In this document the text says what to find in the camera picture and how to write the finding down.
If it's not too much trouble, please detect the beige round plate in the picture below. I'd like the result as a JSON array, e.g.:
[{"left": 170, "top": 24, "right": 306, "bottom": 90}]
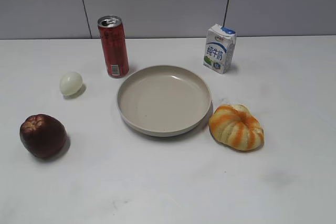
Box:
[{"left": 116, "top": 65, "right": 212, "bottom": 137}]

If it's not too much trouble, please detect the dark red apple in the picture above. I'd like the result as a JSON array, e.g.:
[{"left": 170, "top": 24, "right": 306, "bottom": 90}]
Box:
[{"left": 19, "top": 114, "right": 67, "bottom": 158}]

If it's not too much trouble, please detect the orange striped bread bun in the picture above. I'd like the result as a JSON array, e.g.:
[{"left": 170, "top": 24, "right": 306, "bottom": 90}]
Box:
[{"left": 208, "top": 104, "right": 265, "bottom": 152}]

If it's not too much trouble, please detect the red soda can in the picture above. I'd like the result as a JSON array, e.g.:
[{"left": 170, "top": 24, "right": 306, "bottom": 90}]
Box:
[{"left": 97, "top": 15, "right": 129, "bottom": 78}]

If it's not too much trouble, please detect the white blue milk carton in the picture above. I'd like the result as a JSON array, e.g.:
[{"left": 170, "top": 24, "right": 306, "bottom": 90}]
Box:
[{"left": 203, "top": 24, "right": 236, "bottom": 74}]

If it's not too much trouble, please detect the white egg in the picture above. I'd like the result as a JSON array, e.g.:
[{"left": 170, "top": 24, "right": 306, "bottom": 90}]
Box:
[{"left": 59, "top": 72, "right": 83, "bottom": 97}]

